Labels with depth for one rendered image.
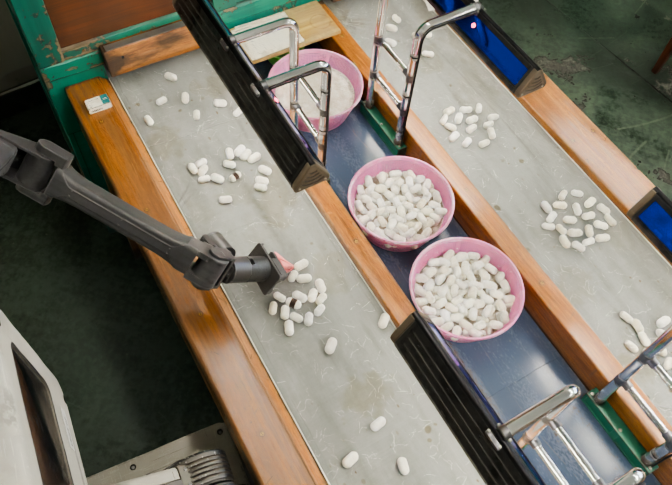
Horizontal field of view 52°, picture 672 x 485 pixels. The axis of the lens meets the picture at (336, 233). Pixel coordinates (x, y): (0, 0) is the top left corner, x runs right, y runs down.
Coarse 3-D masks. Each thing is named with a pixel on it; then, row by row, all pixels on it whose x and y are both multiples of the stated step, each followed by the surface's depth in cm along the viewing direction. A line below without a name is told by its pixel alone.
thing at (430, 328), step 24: (408, 336) 117; (432, 336) 114; (408, 360) 117; (432, 360) 113; (456, 360) 116; (432, 384) 114; (456, 384) 110; (456, 408) 111; (480, 408) 108; (456, 432) 111; (480, 432) 107; (480, 456) 108; (504, 456) 105; (504, 480) 105; (528, 480) 102
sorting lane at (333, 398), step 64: (192, 64) 196; (192, 128) 183; (192, 192) 172; (256, 192) 173; (320, 256) 164; (256, 320) 154; (320, 320) 155; (320, 384) 147; (384, 384) 148; (320, 448) 140; (384, 448) 141; (448, 448) 141
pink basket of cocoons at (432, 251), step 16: (448, 240) 165; (464, 240) 166; (480, 240) 165; (432, 256) 166; (480, 256) 168; (496, 256) 165; (416, 272) 163; (512, 272) 163; (512, 288) 163; (416, 304) 155; (512, 320) 155; (448, 336) 156
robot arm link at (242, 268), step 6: (240, 258) 146; (246, 258) 147; (234, 264) 143; (240, 264) 144; (246, 264) 145; (234, 270) 143; (240, 270) 144; (246, 270) 145; (228, 276) 143; (234, 276) 143; (240, 276) 144; (246, 276) 146; (228, 282) 144; (234, 282) 145; (240, 282) 146
